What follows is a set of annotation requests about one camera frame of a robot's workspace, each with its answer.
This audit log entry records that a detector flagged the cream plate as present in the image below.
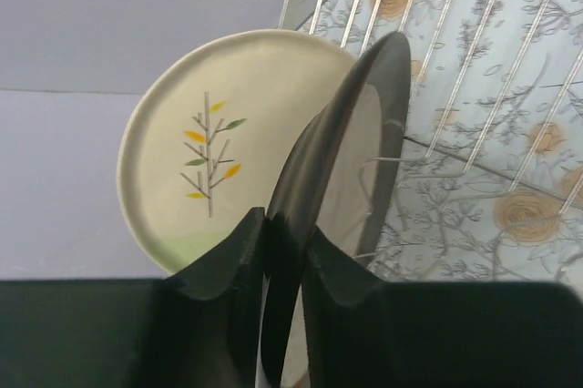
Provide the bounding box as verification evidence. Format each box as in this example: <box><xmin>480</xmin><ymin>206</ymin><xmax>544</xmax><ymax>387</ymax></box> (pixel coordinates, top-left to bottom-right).
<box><xmin>117</xmin><ymin>29</ymin><xmax>355</xmax><ymax>273</ymax></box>

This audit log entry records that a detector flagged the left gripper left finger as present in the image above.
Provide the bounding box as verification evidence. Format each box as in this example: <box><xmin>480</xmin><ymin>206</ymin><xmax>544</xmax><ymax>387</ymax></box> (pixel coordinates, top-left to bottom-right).
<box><xmin>1</xmin><ymin>208</ymin><xmax>264</xmax><ymax>387</ymax></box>

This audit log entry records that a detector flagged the wire dish rack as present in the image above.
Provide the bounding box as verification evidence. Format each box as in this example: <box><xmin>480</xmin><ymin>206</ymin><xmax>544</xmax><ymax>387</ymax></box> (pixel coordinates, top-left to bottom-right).
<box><xmin>277</xmin><ymin>0</ymin><xmax>583</xmax><ymax>282</ymax></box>

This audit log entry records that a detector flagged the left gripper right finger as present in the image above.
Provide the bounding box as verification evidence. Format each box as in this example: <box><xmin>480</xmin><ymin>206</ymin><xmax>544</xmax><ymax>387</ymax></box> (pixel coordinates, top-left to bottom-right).
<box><xmin>302</xmin><ymin>232</ymin><xmax>582</xmax><ymax>387</ymax></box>

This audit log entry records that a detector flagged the brown rim beige plate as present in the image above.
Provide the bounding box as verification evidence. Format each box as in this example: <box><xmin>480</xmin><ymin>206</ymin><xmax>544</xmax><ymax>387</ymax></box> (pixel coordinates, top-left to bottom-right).
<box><xmin>260</xmin><ymin>31</ymin><xmax>411</xmax><ymax>387</ymax></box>

